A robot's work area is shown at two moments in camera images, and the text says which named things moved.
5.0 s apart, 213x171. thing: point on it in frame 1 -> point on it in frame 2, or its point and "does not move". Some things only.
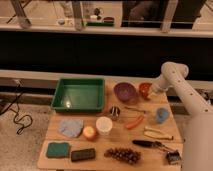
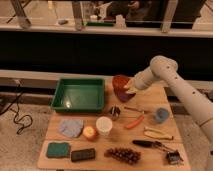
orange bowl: x=144 y=89 -> x=118 y=83
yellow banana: x=156 y=133 does not move
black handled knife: x=152 y=144 does not move
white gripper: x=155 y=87 -> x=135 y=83
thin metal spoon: x=133 y=109 does not move
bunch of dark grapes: x=127 y=156 does not move
